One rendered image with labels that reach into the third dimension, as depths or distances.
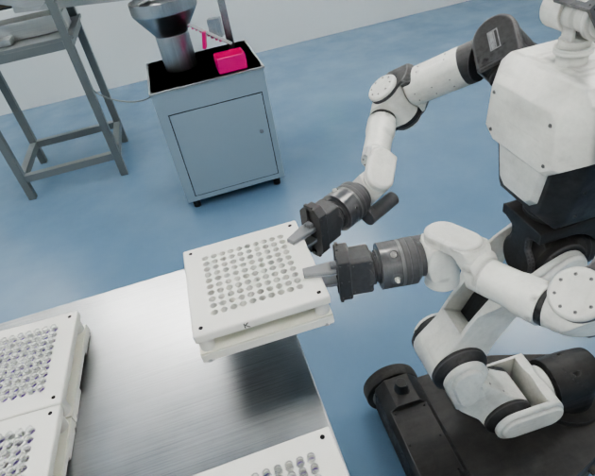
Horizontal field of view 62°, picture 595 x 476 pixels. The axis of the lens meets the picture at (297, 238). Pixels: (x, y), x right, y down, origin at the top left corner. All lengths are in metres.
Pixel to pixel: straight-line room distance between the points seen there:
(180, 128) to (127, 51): 2.77
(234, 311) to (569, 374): 1.08
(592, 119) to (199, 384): 0.84
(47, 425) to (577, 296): 0.89
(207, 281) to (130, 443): 0.32
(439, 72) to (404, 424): 1.05
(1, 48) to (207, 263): 2.80
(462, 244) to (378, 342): 1.28
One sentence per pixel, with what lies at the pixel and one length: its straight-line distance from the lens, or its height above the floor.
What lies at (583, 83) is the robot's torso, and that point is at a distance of 0.93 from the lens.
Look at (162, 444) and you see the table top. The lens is 0.99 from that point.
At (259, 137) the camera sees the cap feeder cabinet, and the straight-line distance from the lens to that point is 2.94.
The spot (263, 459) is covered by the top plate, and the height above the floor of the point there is 0.92.
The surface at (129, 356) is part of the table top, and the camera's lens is 1.15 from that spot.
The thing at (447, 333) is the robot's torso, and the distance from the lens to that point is 1.26.
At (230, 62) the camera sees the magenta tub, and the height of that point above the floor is 0.81.
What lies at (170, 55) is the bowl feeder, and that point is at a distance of 2.98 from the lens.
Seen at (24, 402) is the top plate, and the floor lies 0.92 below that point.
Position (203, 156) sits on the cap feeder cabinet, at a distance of 2.93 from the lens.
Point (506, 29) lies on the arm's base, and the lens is 1.15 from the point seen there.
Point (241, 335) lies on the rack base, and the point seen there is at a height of 0.98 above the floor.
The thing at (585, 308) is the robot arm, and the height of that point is 1.10.
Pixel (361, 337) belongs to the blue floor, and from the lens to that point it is 2.13.
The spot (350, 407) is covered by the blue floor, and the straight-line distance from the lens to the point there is 1.94.
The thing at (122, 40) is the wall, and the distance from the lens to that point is 5.52.
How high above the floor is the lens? 1.64
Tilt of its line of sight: 38 degrees down
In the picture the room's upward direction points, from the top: 11 degrees counter-clockwise
